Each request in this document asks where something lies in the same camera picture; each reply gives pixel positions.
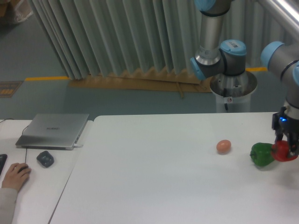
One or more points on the beige sleeved forearm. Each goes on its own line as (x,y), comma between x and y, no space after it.
(8,197)

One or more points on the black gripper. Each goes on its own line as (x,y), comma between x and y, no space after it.
(286,123)

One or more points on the black keyboard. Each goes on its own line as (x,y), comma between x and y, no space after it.
(3,159)

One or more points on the green bell pepper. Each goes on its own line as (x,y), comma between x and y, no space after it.
(261,154)

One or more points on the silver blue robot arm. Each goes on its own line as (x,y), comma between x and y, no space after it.
(224,63)

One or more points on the dark grey small gadget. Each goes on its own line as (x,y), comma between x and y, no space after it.
(45,159)

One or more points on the cardboard box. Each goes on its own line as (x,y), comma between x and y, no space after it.
(3,7)

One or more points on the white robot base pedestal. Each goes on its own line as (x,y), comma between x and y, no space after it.
(233,94)

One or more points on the brown cardboard sheet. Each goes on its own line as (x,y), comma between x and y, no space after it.
(151,80)

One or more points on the clear plastic bag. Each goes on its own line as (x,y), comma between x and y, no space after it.
(18,11)

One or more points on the pale green pleated curtain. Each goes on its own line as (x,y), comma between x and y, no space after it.
(121,37)

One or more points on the person's bare hand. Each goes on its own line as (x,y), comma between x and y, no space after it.
(14,180)

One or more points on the red bell pepper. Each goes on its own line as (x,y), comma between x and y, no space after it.
(280,151)

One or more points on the brown egg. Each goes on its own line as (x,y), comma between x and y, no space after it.
(223,146)

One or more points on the black computer mouse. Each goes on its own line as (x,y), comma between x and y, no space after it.
(24,170)

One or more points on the silver closed laptop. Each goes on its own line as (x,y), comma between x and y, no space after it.
(53,131)

